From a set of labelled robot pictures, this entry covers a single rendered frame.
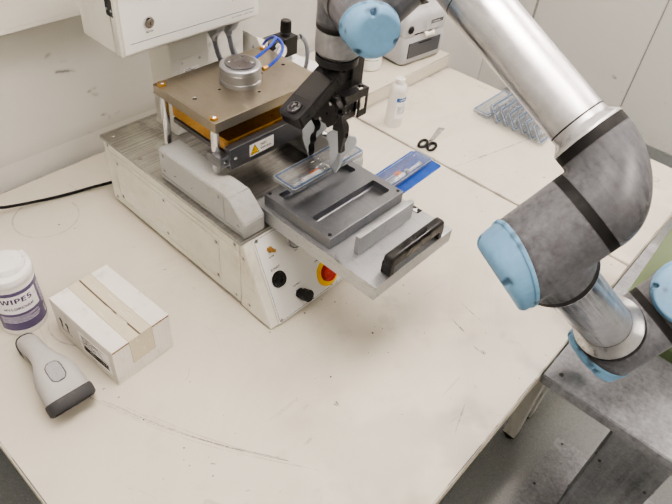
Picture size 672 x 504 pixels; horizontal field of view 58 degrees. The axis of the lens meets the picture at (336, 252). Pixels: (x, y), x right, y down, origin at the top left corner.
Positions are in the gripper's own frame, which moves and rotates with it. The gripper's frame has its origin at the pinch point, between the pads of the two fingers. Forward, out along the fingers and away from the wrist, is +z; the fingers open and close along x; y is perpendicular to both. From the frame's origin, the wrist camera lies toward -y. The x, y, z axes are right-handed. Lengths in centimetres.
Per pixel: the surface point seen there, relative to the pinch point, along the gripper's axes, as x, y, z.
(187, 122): 25.4, -10.3, 0.1
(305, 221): -6.6, -10.1, 4.6
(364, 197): -7.9, 4.4, 6.2
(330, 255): -13.7, -11.0, 7.1
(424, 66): 38, 91, 25
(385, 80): 40, 73, 25
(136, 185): 36.5, -17.1, 18.2
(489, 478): -47, 34, 104
